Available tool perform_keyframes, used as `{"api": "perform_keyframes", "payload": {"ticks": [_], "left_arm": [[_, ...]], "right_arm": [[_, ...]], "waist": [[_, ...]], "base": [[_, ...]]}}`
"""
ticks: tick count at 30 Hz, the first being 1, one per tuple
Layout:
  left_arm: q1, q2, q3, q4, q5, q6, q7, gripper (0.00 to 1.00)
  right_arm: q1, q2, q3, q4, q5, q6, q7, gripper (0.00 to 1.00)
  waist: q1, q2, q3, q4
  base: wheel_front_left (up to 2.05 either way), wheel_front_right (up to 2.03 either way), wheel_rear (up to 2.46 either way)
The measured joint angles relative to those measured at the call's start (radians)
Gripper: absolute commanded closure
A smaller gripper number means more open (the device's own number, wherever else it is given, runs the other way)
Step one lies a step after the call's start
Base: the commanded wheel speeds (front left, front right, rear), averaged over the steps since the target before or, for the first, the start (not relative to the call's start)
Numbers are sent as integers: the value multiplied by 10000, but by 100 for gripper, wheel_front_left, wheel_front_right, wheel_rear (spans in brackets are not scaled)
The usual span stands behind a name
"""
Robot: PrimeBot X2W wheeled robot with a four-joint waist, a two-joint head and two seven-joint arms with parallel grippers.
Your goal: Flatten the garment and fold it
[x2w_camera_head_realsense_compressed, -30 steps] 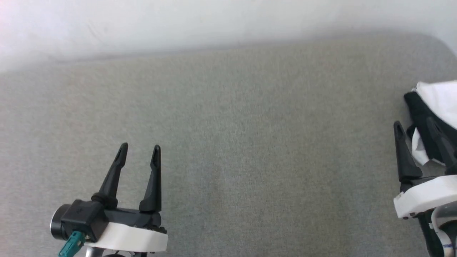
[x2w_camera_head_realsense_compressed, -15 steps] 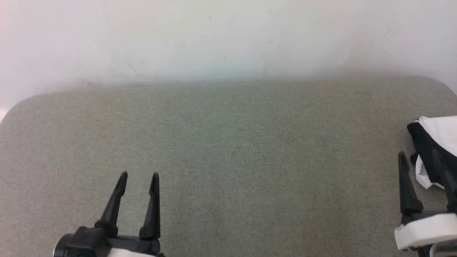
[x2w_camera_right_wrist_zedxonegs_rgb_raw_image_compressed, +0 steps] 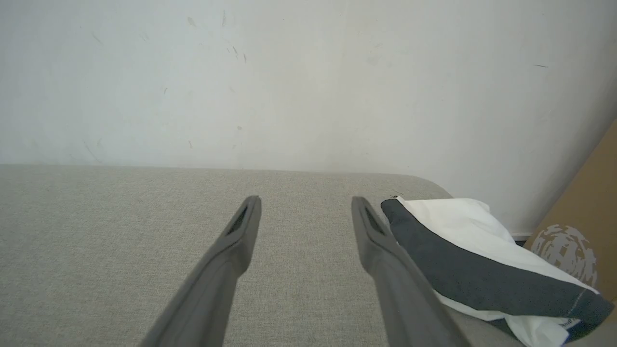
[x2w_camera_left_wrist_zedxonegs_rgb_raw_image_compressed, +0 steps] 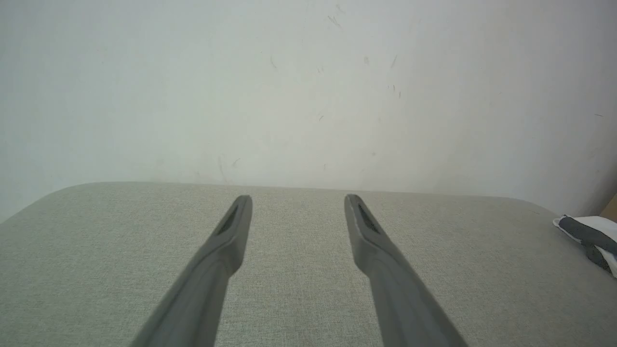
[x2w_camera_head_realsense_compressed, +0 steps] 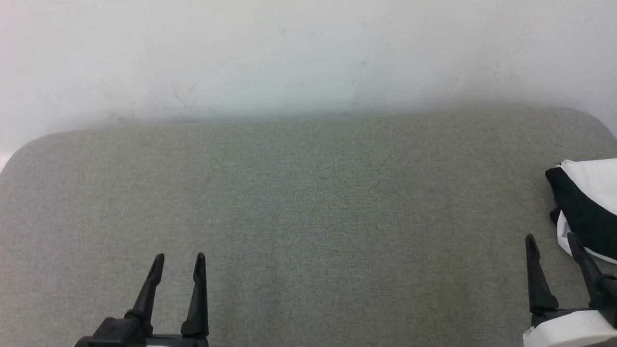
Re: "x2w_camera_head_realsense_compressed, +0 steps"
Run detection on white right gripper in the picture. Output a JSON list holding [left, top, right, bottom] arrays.
[[523, 232, 617, 347]]

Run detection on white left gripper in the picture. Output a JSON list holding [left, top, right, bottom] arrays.
[[72, 252, 211, 347]]

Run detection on black and white t-shirt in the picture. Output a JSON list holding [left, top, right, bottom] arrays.
[[545, 158, 617, 265]]

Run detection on grey fabric sofa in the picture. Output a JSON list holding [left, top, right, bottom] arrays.
[[0, 106, 617, 347]]

